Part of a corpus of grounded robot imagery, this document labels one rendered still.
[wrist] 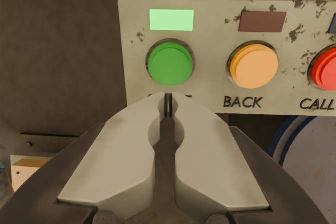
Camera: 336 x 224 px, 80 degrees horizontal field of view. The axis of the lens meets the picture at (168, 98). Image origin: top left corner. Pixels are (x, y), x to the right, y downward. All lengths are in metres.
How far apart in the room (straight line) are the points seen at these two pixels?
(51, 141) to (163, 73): 0.81
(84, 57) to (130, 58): 0.67
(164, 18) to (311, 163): 0.39
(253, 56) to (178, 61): 0.06
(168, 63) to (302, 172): 0.37
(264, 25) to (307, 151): 0.32
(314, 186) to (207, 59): 0.37
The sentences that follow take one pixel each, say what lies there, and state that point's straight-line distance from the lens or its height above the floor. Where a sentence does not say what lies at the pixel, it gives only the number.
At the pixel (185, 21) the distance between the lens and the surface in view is 0.18.
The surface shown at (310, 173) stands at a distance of 0.49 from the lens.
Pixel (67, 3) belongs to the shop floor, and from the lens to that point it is 0.91.
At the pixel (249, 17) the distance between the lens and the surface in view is 0.19.
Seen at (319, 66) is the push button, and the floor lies 0.61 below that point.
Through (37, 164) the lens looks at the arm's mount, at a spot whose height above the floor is 0.15.
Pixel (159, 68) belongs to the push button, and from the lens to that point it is 0.18.
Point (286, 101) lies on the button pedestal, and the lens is 0.24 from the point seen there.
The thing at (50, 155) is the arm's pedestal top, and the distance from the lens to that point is 0.87.
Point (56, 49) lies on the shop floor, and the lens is 0.91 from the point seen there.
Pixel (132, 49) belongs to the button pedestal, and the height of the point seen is 0.60.
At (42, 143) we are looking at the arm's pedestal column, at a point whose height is 0.02.
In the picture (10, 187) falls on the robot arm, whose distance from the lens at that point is 0.69.
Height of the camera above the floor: 0.79
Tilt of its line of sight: 81 degrees down
